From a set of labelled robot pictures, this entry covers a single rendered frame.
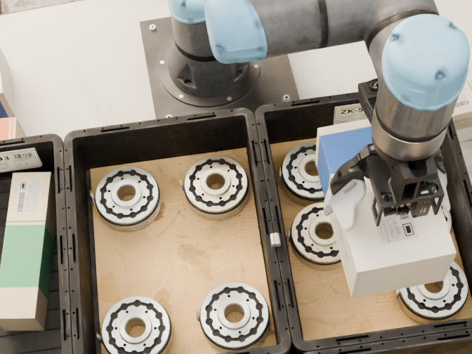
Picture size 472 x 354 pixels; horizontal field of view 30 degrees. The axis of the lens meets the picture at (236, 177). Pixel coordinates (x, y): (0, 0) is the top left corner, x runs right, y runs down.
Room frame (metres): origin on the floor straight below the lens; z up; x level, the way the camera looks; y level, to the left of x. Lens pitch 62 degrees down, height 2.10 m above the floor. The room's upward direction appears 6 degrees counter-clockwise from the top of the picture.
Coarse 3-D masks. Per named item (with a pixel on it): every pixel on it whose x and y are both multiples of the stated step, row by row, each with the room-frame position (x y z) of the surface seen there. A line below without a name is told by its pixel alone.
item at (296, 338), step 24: (336, 96) 0.73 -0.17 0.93; (264, 120) 0.70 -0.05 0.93; (264, 144) 0.67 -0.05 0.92; (456, 144) 0.63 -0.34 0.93; (264, 168) 0.62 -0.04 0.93; (456, 168) 0.59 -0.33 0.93; (288, 264) 0.46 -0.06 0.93; (288, 288) 0.43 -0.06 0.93; (288, 312) 0.39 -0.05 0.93; (336, 336) 0.35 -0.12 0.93; (384, 336) 0.34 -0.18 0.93; (408, 336) 0.34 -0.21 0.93
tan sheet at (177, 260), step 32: (160, 160) 0.71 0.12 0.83; (192, 160) 0.70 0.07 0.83; (96, 224) 0.60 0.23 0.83; (160, 224) 0.59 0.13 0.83; (192, 224) 0.59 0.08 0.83; (224, 224) 0.58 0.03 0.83; (256, 224) 0.58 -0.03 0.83; (96, 256) 0.55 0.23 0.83; (128, 256) 0.54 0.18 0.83; (160, 256) 0.54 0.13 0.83; (192, 256) 0.53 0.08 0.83; (224, 256) 0.53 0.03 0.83; (256, 256) 0.52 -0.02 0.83; (128, 288) 0.49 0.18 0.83; (160, 288) 0.48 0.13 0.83; (192, 288) 0.48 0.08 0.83; (256, 288) 0.47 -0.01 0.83; (192, 320) 0.43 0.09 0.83; (192, 352) 0.38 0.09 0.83
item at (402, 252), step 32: (320, 128) 0.56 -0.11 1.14; (352, 128) 0.56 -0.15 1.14; (320, 160) 0.54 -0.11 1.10; (384, 224) 0.42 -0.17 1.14; (416, 224) 0.42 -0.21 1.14; (352, 256) 0.38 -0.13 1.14; (384, 256) 0.38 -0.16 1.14; (416, 256) 0.38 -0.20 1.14; (448, 256) 0.37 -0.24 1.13; (352, 288) 0.37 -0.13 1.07; (384, 288) 0.37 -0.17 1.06
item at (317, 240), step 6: (324, 216) 0.56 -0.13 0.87; (312, 222) 0.55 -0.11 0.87; (318, 222) 0.55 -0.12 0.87; (324, 222) 0.55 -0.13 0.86; (330, 222) 0.55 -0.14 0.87; (312, 228) 0.54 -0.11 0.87; (312, 234) 0.53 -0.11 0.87; (312, 240) 0.52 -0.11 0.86; (318, 240) 0.52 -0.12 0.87; (324, 240) 0.52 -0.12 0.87; (330, 240) 0.52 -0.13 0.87; (324, 246) 0.51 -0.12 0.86
